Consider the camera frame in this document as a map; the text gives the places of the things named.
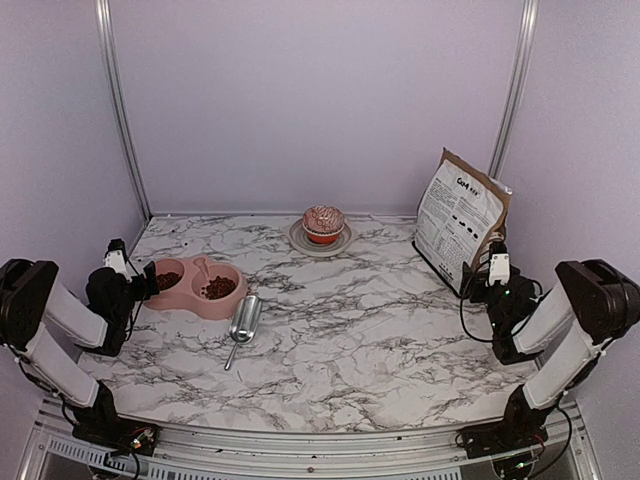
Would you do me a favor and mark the silver metal scoop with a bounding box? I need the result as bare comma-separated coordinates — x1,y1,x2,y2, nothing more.
224,295,262,371

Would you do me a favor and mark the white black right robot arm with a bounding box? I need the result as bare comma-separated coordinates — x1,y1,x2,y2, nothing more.
459,259,639,458

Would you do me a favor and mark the right aluminium frame post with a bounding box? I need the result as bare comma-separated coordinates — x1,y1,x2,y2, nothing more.
488,0,540,179

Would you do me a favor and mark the white brown pet food bag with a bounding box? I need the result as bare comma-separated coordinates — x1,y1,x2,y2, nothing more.
413,149,513,296

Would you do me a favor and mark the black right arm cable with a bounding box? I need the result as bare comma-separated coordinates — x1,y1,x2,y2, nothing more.
459,267,546,344

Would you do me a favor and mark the aluminium frame post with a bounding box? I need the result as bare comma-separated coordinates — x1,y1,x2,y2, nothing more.
488,0,540,179
95,0,152,223

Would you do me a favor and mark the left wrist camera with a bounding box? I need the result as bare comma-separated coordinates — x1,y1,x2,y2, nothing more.
103,239,131,279

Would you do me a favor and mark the brown kibble in feeder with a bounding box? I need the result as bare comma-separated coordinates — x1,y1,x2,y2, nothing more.
156,272,236,300

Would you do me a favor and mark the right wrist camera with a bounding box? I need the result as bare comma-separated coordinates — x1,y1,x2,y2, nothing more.
486,241,511,287

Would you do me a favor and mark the white tape roll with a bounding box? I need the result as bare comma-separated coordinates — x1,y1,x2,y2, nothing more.
283,219,357,258

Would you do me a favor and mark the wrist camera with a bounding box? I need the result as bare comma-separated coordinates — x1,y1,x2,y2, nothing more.
103,239,131,279
486,241,511,287

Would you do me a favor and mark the aluminium front frame rail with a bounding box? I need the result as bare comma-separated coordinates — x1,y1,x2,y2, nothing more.
15,399,602,479

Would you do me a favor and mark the pink double pet feeder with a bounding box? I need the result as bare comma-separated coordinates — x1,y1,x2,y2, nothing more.
145,255,248,320

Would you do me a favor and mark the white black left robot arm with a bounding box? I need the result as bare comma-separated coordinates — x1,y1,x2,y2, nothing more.
1,259,159,455

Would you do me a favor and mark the red patterned ceramic bowl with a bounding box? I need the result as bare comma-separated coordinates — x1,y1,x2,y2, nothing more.
302,205,345,245

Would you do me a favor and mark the left aluminium frame post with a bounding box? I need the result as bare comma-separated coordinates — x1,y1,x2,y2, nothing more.
95,0,152,223

